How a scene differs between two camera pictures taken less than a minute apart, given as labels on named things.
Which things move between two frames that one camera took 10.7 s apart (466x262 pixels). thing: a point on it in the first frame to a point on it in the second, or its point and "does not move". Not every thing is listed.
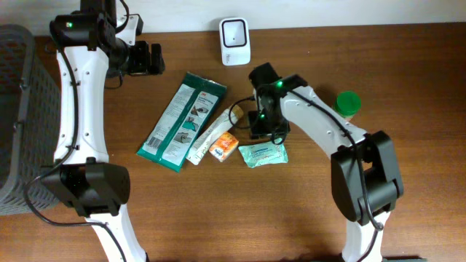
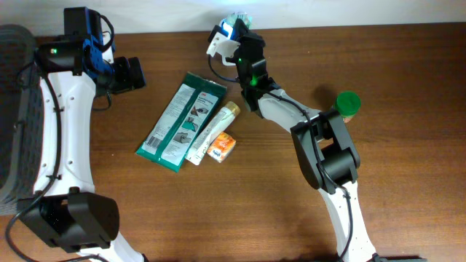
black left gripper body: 146,57 to 135,73
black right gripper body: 266,123 to 240,32
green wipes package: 175,135 does not move
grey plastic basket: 30,125 does not move
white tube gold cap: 223,122 does not move
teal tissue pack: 264,153 to 247,19
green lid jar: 347,103 does not move
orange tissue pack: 223,146 does not move
